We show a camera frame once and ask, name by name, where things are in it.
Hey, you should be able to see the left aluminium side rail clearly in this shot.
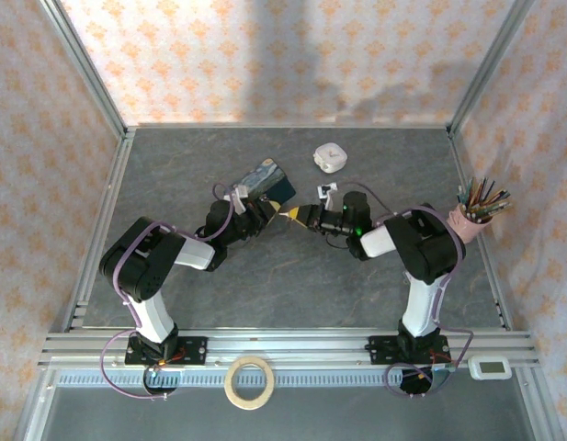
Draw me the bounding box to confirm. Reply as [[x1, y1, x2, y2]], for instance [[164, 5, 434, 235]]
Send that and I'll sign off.
[[62, 128, 137, 334]]

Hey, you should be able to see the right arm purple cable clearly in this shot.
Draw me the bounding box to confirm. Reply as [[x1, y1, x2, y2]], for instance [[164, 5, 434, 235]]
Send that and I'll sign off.
[[335, 182, 475, 399]]

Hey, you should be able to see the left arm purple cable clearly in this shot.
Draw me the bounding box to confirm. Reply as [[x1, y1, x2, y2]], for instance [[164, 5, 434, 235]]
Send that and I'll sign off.
[[100, 182, 234, 401]]

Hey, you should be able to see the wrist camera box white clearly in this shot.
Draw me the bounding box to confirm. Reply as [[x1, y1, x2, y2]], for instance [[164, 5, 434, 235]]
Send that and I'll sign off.
[[222, 186, 252, 215], [315, 182, 339, 208]]

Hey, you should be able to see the grey slotted cable duct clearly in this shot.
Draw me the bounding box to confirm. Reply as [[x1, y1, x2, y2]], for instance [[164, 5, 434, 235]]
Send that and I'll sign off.
[[56, 370, 518, 388]]

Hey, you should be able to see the white earbud case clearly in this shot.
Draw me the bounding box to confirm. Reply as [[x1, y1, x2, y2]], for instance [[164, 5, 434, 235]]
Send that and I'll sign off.
[[312, 141, 349, 175]]

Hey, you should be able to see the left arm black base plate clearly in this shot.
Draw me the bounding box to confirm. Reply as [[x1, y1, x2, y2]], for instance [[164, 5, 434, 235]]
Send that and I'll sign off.
[[125, 336, 209, 367]]

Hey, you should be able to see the thin aluminium wall rail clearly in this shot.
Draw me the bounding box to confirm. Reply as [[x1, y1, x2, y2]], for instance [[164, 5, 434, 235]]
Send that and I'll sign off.
[[125, 121, 452, 131]]

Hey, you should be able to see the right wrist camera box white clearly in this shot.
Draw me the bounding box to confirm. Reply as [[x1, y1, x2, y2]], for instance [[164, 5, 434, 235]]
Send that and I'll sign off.
[[315, 182, 339, 208]]

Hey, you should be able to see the long aluminium base rail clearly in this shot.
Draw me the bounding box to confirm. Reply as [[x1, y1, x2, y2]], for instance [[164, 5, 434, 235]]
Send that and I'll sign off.
[[38, 328, 539, 368]]

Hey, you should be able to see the starry night painted box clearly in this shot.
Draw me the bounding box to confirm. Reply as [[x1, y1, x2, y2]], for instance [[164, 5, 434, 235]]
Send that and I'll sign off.
[[227, 157, 297, 217]]

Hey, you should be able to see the left aluminium corner post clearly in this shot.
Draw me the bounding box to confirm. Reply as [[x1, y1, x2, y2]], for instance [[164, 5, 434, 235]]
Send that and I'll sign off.
[[38, 0, 136, 139]]

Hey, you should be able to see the beige tape roll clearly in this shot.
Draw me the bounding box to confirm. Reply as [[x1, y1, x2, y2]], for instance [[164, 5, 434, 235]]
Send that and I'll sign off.
[[223, 356, 276, 410]]

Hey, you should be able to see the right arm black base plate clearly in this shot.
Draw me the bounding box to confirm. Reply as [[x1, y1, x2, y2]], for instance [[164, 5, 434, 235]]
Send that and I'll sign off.
[[368, 334, 449, 367]]

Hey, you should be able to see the right aluminium corner post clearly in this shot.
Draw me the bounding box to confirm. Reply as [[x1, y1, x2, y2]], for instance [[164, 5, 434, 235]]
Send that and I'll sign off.
[[447, 0, 538, 138]]

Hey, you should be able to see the aluminium corner post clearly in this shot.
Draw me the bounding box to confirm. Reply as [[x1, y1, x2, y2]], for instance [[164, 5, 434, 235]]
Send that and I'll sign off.
[[38, 0, 136, 139], [447, 0, 538, 138]]

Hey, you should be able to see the white thermometer display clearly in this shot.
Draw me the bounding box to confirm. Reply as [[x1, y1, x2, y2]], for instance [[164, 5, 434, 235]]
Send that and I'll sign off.
[[468, 356, 513, 380]]

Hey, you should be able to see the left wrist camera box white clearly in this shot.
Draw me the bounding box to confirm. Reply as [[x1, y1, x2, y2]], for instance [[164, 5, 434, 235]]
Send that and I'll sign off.
[[222, 186, 252, 215]]

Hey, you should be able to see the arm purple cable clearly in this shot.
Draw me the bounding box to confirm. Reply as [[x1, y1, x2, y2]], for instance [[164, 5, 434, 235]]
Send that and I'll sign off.
[[100, 182, 234, 401], [335, 182, 475, 399]]

